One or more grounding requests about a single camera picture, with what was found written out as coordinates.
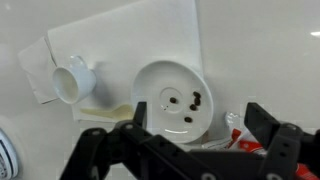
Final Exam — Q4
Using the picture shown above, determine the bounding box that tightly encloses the small white mug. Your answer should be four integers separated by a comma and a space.
51, 54, 98, 105

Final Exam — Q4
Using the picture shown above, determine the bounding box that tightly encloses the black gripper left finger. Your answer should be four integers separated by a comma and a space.
59, 101, 208, 180

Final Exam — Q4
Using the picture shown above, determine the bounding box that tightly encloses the red and silver sachet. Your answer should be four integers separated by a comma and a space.
201, 111, 316, 180

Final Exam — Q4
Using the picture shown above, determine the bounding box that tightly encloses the white round tray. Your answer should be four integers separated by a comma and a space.
0, 128, 20, 180

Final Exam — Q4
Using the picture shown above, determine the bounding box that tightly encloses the cream plastic spoon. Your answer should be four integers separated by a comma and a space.
79, 103, 135, 121

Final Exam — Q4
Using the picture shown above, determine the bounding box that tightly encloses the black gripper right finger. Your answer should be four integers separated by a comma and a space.
244, 101, 320, 180

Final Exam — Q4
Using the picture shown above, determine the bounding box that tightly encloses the small white plate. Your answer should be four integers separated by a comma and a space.
130, 59, 215, 145

